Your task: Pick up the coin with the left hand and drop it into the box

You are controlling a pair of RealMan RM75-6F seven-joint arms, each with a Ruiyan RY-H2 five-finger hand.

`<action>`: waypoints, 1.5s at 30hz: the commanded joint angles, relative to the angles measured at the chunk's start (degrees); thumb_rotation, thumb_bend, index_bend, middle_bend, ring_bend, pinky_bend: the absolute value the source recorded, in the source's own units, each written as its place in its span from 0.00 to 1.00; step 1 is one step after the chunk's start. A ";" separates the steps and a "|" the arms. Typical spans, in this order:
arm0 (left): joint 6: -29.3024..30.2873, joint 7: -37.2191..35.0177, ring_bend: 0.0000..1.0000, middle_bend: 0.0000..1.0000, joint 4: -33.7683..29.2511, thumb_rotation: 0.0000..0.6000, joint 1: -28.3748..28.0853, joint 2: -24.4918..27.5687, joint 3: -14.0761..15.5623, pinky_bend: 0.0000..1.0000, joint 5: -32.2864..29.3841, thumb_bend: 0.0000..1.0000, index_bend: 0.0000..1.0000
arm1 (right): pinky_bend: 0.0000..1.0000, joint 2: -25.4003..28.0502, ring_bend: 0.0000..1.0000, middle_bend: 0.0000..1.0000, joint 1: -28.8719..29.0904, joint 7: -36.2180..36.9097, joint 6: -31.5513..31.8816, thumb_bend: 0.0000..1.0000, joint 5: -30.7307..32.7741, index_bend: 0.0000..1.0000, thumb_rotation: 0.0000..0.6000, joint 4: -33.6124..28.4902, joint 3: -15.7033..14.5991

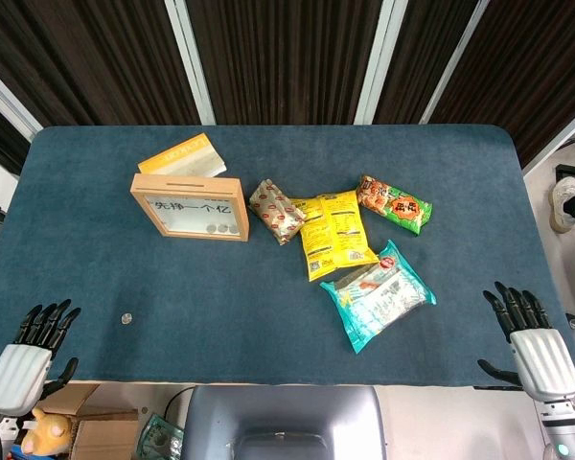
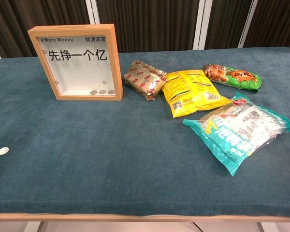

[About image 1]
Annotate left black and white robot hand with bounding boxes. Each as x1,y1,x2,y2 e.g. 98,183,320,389
0,299,81,418

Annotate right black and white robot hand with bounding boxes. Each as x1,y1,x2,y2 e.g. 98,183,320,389
477,281,575,402

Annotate yellow plush toy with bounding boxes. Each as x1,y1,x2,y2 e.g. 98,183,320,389
20,406,72,456

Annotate brown cardboard box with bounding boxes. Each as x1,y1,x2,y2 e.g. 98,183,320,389
36,382,141,460

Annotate green printed packet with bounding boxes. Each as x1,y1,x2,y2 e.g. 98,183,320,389
135,414,186,460

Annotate white sneaker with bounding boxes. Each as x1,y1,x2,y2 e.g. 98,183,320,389
549,175,575,234

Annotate teal noodle pack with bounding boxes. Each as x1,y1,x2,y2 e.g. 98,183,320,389
319,239,437,355

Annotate blue table cloth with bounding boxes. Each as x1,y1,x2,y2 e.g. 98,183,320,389
0,125,575,387

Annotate green and orange snack pack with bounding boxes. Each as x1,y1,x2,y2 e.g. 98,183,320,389
355,173,434,237

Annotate yellow chip bag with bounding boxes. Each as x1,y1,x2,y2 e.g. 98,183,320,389
287,189,380,283

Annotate grey robot torso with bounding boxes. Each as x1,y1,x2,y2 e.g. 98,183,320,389
184,385,389,460

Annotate yellow and white book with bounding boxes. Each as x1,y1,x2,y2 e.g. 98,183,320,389
137,133,228,178

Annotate gold snack pack red logos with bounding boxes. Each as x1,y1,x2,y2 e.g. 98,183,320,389
247,178,308,246

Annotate dark slatted room divider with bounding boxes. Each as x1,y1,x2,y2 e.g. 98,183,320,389
0,0,575,176

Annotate wooden frame money box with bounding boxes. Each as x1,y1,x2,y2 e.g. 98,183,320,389
129,172,251,243

